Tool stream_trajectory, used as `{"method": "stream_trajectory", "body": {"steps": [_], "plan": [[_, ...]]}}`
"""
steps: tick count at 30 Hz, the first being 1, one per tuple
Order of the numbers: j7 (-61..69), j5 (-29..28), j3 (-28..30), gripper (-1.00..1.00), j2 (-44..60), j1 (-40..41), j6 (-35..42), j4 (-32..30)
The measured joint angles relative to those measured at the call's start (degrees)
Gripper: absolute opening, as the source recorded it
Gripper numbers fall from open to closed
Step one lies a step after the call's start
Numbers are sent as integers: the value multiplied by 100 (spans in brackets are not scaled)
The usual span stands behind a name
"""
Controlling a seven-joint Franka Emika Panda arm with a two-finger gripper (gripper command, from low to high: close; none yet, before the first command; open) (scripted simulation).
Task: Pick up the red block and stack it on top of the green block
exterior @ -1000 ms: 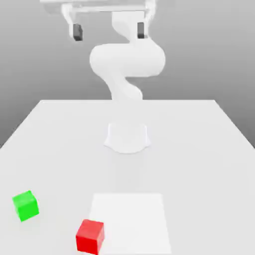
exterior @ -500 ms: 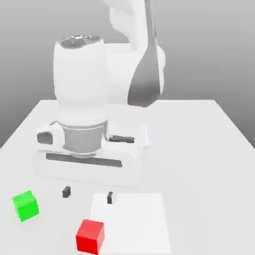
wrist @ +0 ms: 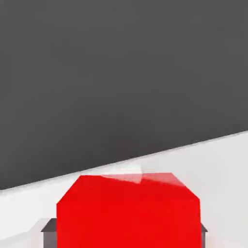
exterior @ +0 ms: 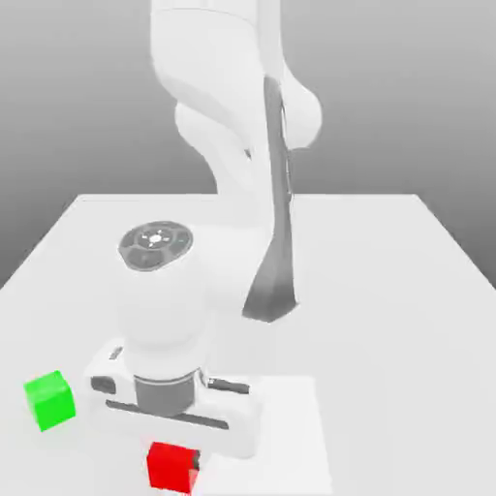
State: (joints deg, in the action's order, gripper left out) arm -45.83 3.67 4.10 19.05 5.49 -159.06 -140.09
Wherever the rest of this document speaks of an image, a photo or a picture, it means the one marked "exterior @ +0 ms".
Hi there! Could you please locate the small red cube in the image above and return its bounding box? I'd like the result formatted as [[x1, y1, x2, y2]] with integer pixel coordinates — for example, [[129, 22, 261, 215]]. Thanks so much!
[[145, 441, 202, 496]]

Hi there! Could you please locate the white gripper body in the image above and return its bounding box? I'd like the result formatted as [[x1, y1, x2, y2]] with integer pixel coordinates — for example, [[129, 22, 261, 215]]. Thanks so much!
[[83, 388, 266, 462]]

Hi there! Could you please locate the small green cube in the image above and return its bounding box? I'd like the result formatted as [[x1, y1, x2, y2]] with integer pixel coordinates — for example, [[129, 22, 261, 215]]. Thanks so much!
[[22, 369, 78, 433]]

